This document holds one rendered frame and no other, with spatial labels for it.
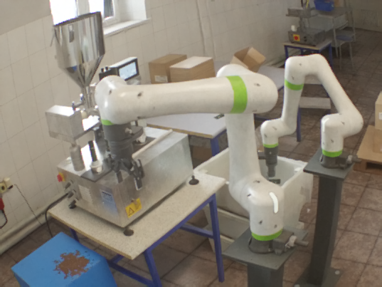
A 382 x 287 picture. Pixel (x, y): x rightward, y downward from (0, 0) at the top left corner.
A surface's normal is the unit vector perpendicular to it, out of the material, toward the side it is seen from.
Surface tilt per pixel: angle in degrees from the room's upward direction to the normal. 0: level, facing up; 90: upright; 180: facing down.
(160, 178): 90
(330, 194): 90
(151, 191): 90
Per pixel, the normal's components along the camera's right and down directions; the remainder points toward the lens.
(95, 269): 0.80, 0.16
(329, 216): -0.61, 0.42
